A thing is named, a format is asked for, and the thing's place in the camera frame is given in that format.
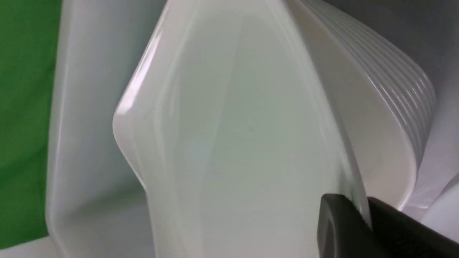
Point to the stack of white square plates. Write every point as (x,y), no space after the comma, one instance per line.
(383,97)

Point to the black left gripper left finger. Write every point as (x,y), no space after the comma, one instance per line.
(342,232)

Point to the large white plastic tub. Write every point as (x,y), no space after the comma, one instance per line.
(96,206)

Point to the large white square plate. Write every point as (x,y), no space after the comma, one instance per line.
(232,135)

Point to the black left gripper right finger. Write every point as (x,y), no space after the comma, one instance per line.
(405,237)

